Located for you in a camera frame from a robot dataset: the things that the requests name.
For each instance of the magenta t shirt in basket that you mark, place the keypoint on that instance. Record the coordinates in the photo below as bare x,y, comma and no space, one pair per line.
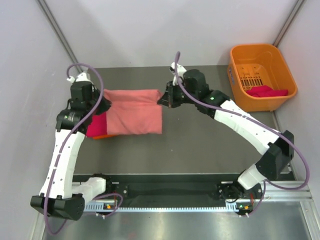
265,91

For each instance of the slotted grey cable duct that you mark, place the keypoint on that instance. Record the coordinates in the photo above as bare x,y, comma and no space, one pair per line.
107,207

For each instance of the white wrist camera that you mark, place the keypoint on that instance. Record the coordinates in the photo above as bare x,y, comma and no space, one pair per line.
82,77
179,69

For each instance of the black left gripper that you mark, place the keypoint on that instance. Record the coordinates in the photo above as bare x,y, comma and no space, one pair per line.
105,105

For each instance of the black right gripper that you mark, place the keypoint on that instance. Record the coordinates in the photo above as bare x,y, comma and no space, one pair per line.
168,99

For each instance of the folded magenta t shirt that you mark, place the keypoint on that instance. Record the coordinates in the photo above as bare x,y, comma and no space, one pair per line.
98,126

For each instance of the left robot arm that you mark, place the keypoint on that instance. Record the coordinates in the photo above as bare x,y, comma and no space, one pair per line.
57,198

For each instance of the salmon pink t shirt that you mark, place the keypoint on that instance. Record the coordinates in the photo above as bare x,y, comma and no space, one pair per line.
134,112

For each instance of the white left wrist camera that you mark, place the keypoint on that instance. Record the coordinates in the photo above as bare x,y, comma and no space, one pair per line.
82,77

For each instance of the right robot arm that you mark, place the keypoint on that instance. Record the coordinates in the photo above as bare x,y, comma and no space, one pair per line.
274,146

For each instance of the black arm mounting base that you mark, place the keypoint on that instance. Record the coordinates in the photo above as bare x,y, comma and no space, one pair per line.
181,190

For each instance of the folded orange t shirt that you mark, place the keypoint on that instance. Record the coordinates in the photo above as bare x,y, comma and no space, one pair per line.
104,136

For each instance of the orange plastic basket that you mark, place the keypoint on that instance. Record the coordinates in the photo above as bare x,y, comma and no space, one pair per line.
256,66

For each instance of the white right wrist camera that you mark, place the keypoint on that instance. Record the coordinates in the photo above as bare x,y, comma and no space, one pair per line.
179,69

